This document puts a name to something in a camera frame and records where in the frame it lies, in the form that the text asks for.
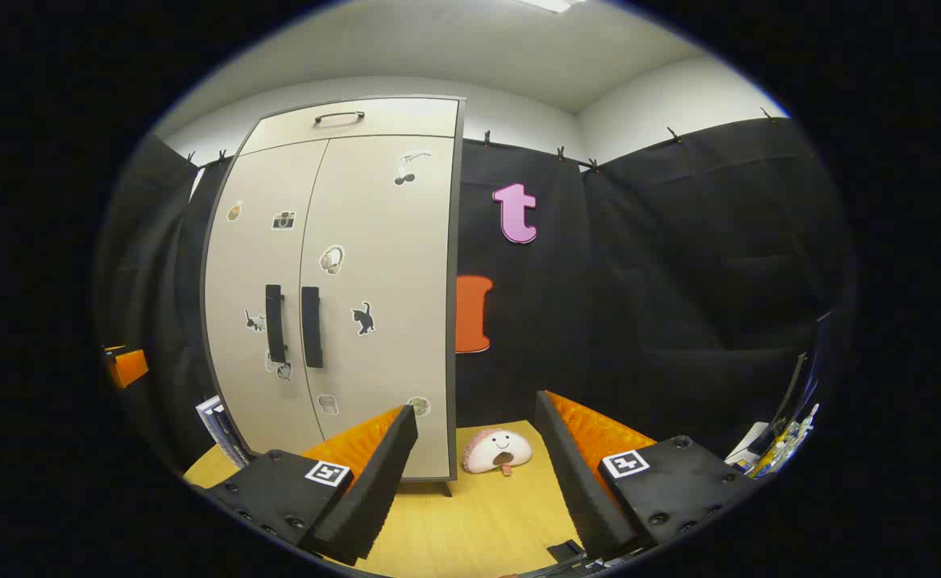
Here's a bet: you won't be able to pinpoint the row of black cloth clips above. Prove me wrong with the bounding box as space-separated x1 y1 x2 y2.
185 107 776 171

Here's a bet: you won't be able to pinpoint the beige double-door shoe cabinet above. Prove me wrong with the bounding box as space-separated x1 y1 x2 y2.
200 95 466 497

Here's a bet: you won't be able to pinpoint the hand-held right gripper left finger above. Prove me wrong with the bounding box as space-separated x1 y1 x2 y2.
212 404 420 567

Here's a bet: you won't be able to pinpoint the white paper box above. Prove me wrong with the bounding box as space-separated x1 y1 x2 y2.
726 421 770 466

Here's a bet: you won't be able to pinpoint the pink white plush toy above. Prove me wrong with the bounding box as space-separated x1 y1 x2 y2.
462 428 534 476

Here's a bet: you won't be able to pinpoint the yellow and white clutter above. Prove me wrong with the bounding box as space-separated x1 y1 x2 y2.
752 404 821 478

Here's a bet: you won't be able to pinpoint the blue white books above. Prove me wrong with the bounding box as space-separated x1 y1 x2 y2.
195 395 251 469

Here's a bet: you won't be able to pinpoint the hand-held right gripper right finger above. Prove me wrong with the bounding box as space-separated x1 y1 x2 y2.
535 390 756 561

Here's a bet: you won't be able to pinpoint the beige cabinet door headphone sticker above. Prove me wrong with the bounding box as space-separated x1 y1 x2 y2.
299 135 457 480

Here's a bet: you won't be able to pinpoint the beige cabinet door camera sticker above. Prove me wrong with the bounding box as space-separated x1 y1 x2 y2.
204 139 331 454

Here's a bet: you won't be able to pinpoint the black backdrop cloth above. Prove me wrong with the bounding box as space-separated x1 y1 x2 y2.
97 116 853 474

